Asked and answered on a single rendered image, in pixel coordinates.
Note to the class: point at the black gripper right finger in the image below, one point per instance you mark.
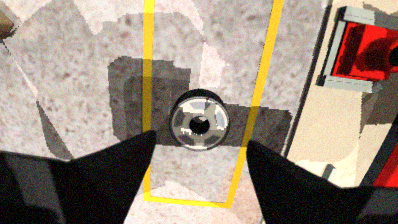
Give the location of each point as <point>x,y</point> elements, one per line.
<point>290,194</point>

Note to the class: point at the black tyre with grey wheel rim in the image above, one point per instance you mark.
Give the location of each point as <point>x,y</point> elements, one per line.
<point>199,136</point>

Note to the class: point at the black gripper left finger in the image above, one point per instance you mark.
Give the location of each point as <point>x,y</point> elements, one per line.
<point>98,188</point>

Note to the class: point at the yellow tape outline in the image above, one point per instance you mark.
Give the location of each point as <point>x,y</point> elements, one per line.
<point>260,81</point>

